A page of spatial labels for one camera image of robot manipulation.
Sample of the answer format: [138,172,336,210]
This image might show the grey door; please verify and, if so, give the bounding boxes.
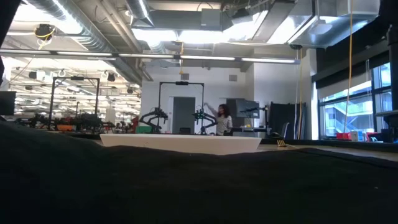
[172,96,197,135]

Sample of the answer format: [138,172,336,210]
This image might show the person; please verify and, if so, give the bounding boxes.
[203,103,234,136]

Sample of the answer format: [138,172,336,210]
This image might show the white round plate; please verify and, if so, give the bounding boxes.
[99,133,262,156]

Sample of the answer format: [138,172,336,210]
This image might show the black monitor on stand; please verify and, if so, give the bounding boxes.
[234,99,269,129]

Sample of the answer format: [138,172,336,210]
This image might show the green box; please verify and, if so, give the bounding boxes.
[135,124,154,134]

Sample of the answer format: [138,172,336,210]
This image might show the long ceiling light strip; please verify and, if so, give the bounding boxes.
[0,49,301,65]

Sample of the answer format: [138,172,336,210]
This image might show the black cloth napkin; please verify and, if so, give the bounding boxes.
[0,119,398,224]

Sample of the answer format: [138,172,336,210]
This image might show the black folding screen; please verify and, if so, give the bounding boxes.
[268,101,307,141]

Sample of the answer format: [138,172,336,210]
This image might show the orange box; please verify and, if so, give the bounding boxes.
[56,124,77,133]

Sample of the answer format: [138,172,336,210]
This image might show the window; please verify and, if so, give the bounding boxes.
[318,62,393,140]

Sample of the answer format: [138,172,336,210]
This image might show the grey side desk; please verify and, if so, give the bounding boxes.
[374,110,398,118]

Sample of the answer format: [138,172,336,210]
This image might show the dark monitor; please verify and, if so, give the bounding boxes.
[0,90,17,117]

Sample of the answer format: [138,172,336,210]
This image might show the black pole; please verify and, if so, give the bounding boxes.
[386,24,398,129]

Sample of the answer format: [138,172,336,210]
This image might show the black gantry frame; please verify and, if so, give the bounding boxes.
[157,81,205,135]
[47,75,101,132]

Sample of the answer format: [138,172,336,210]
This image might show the hanging yellow cable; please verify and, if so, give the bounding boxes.
[297,48,303,141]
[343,0,354,134]

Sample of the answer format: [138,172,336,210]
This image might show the ribbed round air duct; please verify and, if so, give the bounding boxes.
[26,0,144,85]

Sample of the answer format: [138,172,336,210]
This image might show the silver ventilation duct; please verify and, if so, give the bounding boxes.
[288,0,381,50]

